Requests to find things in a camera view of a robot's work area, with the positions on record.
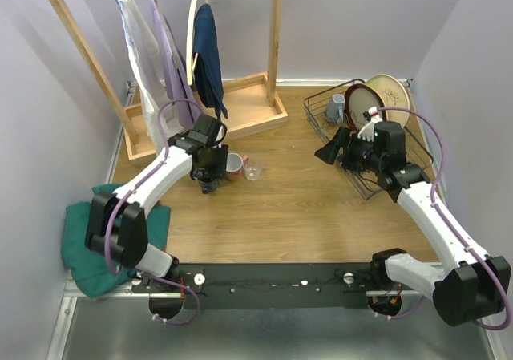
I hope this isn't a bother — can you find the pink mug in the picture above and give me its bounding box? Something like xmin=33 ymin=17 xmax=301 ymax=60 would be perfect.
xmin=225 ymin=152 xmax=248 ymax=182

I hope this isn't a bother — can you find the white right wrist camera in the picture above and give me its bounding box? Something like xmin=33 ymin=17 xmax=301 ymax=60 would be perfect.
xmin=357 ymin=107 xmax=382 ymax=143

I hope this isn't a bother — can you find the clear drinking glass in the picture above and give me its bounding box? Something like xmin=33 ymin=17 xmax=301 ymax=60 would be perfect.
xmin=243 ymin=156 xmax=264 ymax=181

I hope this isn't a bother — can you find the navy hanging garment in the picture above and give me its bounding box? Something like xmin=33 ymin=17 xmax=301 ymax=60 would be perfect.
xmin=193 ymin=4 xmax=228 ymax=119

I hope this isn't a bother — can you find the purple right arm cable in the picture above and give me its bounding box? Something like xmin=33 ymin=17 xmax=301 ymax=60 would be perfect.
xmin=374 ymin=106 xmax=512 ymax=332

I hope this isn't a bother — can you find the red rimmed plate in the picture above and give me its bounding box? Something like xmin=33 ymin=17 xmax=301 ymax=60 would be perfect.
xmin=345 ymin=83 xmax=384 ymax=131

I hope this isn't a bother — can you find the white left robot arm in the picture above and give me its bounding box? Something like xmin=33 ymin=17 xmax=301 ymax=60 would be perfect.
xmin=85 ymin=114 xmax=228 ymax=292

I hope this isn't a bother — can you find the wooden clothes rack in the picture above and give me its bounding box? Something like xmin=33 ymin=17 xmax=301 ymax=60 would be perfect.
xmin=48 ymin=0 xmax=288 ymax=165

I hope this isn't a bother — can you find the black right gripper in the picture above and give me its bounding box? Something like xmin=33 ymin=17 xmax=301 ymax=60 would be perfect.
xmin=314 ymin=125 xmax=385 ymax=172

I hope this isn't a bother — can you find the green cloth pile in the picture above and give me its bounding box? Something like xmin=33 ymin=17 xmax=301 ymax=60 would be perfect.
xmin=61 ymin=201 xmax=172 ymax=298

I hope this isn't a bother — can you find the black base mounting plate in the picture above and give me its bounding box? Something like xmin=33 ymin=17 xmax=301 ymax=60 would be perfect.
xmin=131 ymin=261 xmax=402 ymax=311

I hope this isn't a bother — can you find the grey blue mug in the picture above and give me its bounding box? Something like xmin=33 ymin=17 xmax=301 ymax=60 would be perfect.
xmin=325 ymin=94 xmax=345 ymax=125

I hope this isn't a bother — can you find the white hanging garment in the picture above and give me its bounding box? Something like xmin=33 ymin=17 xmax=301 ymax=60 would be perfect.
xmin=118 ymin=0 xmax=183 ymax=152

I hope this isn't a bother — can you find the lavender hanging garment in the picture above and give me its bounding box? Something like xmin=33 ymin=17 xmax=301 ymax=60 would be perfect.
xmin=151 ymin=0 xmax=202 ymax=129

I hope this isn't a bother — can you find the cream plate with branch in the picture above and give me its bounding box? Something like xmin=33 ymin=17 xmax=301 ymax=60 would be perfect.
xmin=366 ymin=74 xmax=410 ymax=127

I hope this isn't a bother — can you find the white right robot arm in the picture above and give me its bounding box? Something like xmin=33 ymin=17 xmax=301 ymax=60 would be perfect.
xmin=314 ymin=121 xmax=512 ymax=330

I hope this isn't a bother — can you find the black wire dish rack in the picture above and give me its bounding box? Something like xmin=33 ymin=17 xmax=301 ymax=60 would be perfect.
xmin=303 ymin=79 xmax=434 ymax=200

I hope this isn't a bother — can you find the cream round hanger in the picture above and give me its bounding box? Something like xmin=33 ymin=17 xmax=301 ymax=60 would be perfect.
xmin=185 ymin=0 xmax=209 ymax=86

